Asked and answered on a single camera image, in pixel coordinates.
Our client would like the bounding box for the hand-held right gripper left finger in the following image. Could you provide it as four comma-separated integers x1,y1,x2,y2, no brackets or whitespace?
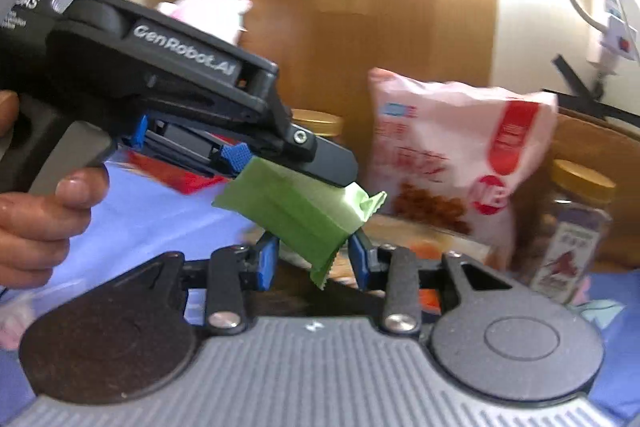
149,232,281,337

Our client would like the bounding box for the green snack packet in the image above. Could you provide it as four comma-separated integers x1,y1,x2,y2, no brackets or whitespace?
212,157,389,291

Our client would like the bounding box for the red gift bag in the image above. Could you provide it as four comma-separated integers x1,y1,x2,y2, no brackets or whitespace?
127,153,228,196

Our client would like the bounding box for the pink plush toy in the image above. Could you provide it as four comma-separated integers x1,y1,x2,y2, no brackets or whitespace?
156,0,254,44

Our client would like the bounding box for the gold-lid jar with dark label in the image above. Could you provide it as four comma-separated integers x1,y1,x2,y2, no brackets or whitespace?
524,159,618,306

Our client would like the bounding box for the blue bed sheet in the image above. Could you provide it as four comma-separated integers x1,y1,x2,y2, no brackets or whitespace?
0,159,640,427

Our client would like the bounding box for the black tape strip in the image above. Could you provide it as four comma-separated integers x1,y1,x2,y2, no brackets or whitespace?
551,53,605,101
556,90,640,128

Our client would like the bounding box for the person's left hand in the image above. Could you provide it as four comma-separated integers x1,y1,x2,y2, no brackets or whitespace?
0,89,111,291

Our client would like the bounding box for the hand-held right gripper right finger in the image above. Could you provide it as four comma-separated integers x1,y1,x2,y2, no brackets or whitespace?
347,231,512,336

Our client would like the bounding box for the brown wooden headboard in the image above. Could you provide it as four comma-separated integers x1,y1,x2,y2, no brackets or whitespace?
542,104,640,269

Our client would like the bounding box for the pink snack bag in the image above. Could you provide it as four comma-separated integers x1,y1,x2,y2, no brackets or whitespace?
366,68,559,269

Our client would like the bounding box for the white power strip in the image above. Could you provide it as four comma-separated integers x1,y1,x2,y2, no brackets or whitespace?
585,0,640,75

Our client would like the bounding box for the gold-lid jar of nuts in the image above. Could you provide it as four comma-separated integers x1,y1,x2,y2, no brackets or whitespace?
289,109,346,148

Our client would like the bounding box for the orange snack packet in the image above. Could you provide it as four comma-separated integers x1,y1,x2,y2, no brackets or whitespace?
367,213,496,269

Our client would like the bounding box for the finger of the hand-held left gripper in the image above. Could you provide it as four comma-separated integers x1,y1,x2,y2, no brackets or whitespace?
121,114,252,178
249,77,359,188

